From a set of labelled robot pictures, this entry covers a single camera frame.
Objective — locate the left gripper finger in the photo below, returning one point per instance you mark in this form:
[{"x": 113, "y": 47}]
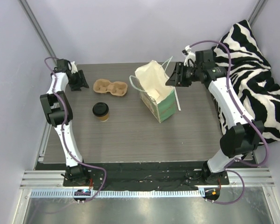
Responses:
[
  {"x": 83, "y": 82},
  {"x": 75, "y": 88}
]

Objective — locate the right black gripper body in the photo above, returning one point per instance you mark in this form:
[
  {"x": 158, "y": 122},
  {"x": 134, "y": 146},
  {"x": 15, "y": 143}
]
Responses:
[{"x": 180, "y": 74}]

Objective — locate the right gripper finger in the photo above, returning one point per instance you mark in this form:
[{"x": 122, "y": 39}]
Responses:
[
  {"x": 176, "y": 72},
  {"x": 173, "y": 82}
]

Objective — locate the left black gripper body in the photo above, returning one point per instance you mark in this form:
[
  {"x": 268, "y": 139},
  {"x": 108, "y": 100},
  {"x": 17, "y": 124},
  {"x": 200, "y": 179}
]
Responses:
[{"x": 80, "y": 79}]

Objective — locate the green paper gift bag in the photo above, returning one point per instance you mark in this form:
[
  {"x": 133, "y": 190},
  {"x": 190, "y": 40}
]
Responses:
[{"x": 150, "y": 81}]

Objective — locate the black plastic cup lid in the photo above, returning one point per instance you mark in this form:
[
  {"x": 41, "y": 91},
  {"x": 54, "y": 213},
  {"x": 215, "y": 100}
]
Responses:
[{"x": 100, "y": 109}]

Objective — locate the brown paper coffee cup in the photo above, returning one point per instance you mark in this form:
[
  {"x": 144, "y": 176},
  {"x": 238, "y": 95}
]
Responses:
[{"x": 104, "y": 118}]

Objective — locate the brown cardboard cup carrier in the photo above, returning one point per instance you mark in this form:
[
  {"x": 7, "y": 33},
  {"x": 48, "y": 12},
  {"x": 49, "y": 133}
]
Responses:
[{"x": 117, "y": 88}]

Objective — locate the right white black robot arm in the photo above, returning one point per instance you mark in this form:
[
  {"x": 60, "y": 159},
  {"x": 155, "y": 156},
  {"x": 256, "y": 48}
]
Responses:
[{"x": 243, "y": 133}]

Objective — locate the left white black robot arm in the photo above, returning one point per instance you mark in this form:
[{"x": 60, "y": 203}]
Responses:
[{"x": 59, "y": 115}]

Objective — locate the white wrapped straw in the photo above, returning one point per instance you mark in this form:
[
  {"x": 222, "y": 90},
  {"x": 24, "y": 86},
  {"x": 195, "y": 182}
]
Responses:
[{"x": 177, "y": 100}]

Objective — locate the zebra print blanket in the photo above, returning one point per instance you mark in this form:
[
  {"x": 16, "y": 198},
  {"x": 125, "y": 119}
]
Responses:
[{"x": 251, "y": 77}]

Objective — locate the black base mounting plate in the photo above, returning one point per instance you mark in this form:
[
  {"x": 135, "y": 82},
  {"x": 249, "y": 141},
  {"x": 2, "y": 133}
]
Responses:
[{"x": 148, "y": 176}]

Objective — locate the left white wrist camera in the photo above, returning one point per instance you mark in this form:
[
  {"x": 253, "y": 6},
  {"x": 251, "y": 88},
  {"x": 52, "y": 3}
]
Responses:
[{"x": 73, "y": 67}]

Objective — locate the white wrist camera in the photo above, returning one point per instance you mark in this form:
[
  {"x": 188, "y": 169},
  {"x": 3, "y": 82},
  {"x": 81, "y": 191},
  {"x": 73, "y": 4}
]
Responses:
[
  {"x": 73, "y": 67},
  {"x": 190, "y": 56}
]

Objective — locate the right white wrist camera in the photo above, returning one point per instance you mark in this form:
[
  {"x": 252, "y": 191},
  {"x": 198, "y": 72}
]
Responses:
[{"x": 190, "y": 56}]

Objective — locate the aluminium frame rail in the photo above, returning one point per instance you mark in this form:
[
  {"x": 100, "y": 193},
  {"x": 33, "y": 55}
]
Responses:
[{"x": 252, "y": 177}]

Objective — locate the white slotted cable duct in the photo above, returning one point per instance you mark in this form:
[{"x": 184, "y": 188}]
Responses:
[{"x": 78, "y": 193}]

